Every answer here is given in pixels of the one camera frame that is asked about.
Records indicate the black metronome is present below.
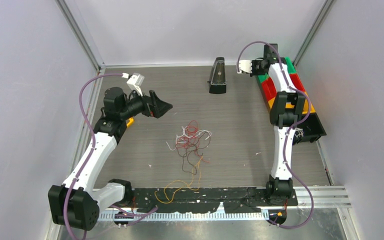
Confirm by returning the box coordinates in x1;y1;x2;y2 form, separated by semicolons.
208;56;227;94

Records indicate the green plastic bin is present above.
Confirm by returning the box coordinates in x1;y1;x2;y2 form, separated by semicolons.
257;57;297;84

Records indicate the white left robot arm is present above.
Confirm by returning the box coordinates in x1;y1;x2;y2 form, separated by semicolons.
48;87;173;231

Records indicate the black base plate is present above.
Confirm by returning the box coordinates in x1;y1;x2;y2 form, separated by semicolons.
114;187;298;214

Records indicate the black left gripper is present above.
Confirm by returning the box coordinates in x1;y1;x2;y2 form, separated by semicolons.
119;86;172;120

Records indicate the red plastic bin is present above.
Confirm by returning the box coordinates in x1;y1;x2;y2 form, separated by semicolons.
259;73;306;101

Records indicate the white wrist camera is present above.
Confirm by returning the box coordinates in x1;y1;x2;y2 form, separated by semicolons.
236;60;253;75
121;72;145;97

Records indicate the red cable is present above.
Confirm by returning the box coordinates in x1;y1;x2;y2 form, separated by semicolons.
175;119;211;164

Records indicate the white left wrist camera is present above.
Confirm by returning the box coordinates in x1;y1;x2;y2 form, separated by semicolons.
121;72;145;97

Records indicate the black plastic bin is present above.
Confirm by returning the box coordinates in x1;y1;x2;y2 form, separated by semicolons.
292;112;327;145

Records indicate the yellow triangular plastic piece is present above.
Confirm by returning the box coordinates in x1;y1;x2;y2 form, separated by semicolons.
126;117;135;128

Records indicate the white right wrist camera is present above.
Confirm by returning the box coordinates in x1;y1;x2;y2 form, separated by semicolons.
236;60;253;75

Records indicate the yellow plastic bin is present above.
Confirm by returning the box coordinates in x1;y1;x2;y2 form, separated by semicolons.
267;91;316;115

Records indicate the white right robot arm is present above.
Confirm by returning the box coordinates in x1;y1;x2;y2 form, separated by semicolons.
251;43;309;205

